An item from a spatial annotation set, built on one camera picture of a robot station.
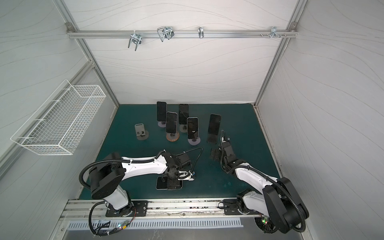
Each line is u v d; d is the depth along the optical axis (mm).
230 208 733
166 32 765
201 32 777
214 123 927
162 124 1082
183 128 1070
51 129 647
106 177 440
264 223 726
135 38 780
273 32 765
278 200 421
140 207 739
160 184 819
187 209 748
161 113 1013
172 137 1013
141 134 965
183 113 906
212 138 1011
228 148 677
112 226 699
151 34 765
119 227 675
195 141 982
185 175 716
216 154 803
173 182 733
